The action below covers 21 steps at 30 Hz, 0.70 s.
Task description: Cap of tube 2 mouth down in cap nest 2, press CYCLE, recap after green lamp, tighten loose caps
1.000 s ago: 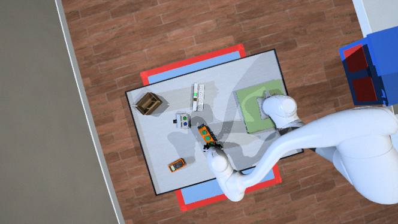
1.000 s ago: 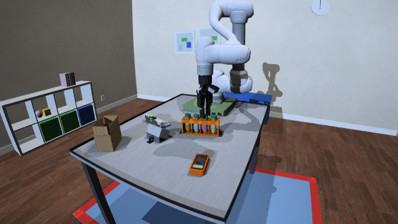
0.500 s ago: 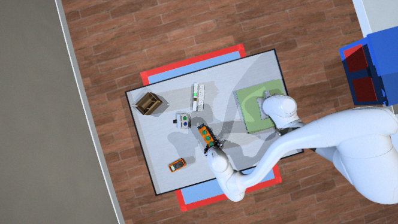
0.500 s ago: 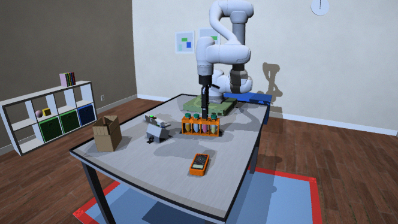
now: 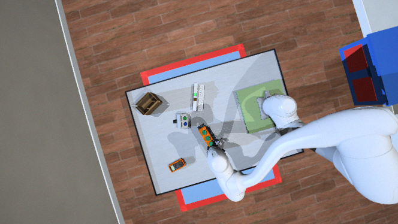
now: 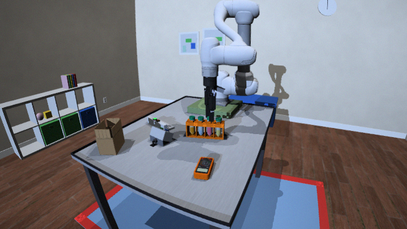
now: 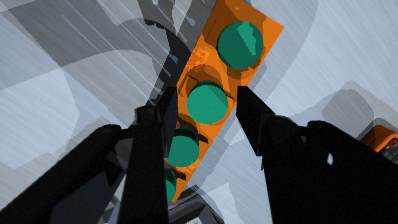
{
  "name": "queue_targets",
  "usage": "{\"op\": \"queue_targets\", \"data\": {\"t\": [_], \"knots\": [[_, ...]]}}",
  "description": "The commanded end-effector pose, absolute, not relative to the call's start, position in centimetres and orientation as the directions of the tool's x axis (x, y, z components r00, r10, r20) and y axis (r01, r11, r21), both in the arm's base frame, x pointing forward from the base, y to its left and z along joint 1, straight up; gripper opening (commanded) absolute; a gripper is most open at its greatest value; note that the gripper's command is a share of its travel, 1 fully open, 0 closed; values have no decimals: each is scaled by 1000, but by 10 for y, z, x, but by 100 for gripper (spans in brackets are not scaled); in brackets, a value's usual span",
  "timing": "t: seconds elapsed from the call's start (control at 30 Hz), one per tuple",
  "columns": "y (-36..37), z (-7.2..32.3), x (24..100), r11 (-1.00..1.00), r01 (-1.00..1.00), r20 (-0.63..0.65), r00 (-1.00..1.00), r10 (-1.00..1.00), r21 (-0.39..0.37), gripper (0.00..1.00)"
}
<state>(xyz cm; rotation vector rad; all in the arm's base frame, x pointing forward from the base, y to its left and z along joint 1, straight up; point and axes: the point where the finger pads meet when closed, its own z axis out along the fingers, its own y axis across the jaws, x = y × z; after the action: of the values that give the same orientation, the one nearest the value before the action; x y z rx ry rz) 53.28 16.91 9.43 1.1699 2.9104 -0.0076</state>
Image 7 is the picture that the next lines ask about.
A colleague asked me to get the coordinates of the orange multimeter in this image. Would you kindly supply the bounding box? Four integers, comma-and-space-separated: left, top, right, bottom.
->
360, 125, 398, 164

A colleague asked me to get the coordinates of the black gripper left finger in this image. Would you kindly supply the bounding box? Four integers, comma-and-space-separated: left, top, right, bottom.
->
0, 87, 178, 224

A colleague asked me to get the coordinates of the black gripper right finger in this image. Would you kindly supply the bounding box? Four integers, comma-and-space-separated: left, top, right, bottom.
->
236, 86, 398, 224

